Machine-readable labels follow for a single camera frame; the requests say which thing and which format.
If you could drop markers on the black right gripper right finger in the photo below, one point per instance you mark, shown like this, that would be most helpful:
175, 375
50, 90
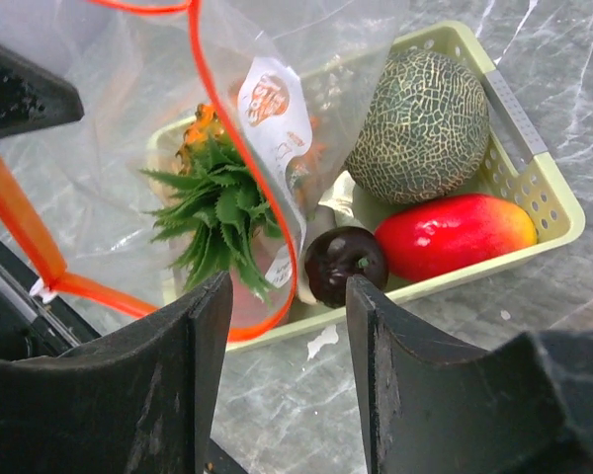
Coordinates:
431, 403

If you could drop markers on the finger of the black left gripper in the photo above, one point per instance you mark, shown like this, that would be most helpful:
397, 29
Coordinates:
32, 98

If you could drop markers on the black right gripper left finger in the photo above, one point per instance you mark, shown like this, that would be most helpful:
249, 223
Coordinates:
139, 400

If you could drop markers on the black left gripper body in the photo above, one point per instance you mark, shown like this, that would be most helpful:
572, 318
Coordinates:
48, 329

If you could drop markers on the clear zip bag orange zipper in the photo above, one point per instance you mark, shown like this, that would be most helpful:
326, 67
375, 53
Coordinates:
291, 82

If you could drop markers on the red yellow toy mango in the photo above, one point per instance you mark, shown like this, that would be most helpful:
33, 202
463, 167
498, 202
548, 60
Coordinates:
450, 233

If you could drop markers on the orange toy pineapple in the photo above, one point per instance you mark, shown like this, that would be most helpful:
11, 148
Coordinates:
214, 198

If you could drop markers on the dark toy plum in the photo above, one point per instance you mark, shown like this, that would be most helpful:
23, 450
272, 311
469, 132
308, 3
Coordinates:
338, 254

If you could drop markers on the pale green plastic basket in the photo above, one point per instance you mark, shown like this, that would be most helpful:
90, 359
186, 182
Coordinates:
530, 178

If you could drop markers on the white toy garlic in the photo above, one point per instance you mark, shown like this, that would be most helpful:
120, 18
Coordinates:
334, 209

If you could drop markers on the green netted toy melon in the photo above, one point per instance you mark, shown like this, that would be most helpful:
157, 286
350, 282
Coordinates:
426, 131

